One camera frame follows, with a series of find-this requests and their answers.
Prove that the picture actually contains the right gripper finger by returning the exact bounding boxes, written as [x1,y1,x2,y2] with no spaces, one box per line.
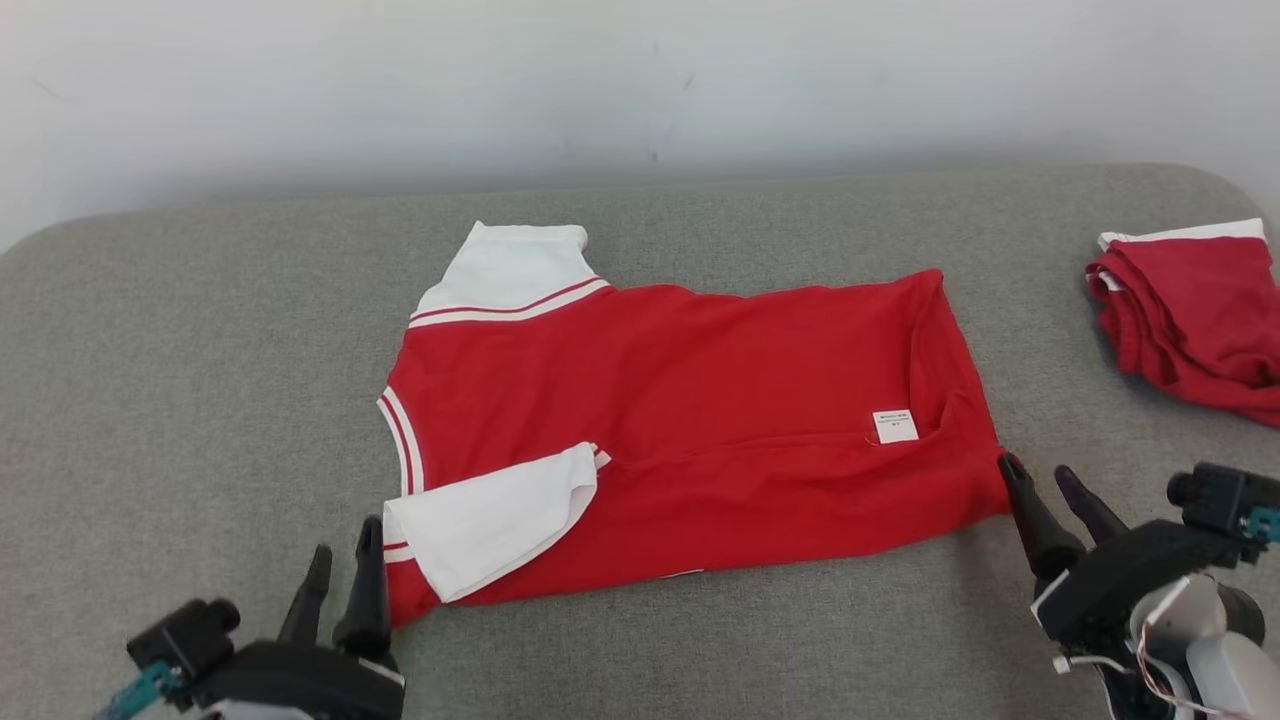
[998,452,1087,583]
[1054,465,1130,547]

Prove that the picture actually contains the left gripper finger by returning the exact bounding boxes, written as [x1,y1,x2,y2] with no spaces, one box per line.
[277,545,334,647]
[332,515,392,661]

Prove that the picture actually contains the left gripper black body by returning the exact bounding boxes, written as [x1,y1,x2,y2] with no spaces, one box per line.
[190,638,407,720]

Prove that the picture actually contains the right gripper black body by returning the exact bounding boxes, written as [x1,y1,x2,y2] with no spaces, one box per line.
[1030,518,1217,661]

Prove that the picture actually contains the red and white jersey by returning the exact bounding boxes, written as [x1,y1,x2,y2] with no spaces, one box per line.
[377,220,1013,629]
[1085,218,1280,429]

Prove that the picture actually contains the grey fabric sofa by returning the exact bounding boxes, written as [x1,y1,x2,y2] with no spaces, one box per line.
[0,163,1280,720]

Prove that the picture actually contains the white red wire bundle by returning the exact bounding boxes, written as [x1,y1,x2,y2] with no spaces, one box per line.
[1052,598,1216,720]

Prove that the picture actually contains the left camera teal plug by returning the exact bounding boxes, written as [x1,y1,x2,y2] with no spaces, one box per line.
[94,660,187,720]

